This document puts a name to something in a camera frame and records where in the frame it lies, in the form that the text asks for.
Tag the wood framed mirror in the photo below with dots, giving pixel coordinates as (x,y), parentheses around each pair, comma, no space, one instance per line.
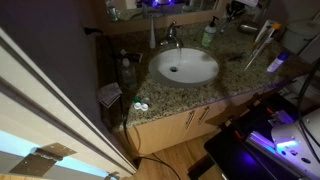
(133,25)

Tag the wooden vanity cabinet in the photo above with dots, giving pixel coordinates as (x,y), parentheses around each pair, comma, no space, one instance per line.
(160,133)

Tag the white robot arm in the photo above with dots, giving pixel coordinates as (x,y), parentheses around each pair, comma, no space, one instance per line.
(300,133)

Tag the white toilet tank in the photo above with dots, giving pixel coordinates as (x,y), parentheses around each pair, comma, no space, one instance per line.
(300,36)

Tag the white door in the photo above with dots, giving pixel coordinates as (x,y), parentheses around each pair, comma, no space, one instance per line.
(50,110)

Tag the green soap pump bottle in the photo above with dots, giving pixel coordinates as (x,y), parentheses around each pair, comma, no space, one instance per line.
(209,38)

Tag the dark disposable razor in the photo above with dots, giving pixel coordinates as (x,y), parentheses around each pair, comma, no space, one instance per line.
(237,57)

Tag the white oval sink basin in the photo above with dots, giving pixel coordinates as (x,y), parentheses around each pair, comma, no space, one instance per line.
(196,66)

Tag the white contact lens case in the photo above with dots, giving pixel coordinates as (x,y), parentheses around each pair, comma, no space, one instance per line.
(144,107)

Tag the metal sink drain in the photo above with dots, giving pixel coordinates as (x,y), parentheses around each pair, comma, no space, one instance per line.
(173,69)

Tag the stainless steel cup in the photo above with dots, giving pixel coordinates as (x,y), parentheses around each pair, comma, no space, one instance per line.
(248,28)

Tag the blue white toothbrush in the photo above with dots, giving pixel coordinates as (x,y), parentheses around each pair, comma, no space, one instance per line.
(224,27)

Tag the small clear bottle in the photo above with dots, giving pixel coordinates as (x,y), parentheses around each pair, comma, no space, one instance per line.
(263,30)

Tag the small green cap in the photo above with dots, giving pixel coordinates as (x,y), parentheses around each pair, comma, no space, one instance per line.
(137,99)

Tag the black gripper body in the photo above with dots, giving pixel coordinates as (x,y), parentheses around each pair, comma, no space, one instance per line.
(237,8)

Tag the orange cap spray bottle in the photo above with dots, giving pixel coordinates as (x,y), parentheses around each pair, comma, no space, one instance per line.
(271,35)

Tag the black red clamp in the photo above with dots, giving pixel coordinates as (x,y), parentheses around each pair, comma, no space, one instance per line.
(237,134)
(269,110)

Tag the dark glass side shelf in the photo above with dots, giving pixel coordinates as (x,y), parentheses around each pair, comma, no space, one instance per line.
(110,66)

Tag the chrome sink faucet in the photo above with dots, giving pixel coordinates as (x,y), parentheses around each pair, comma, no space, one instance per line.
(171,33)

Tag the large brass door hinge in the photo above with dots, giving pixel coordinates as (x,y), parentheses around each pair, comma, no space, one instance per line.
(33,163)

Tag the black robot platform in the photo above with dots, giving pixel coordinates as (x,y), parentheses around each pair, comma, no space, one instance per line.
(233,156)

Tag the white tapered bottle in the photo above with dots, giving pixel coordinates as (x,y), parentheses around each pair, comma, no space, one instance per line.
(152,40)

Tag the small brass door hinge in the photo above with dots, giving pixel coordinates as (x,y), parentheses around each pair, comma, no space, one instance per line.
(112,176)

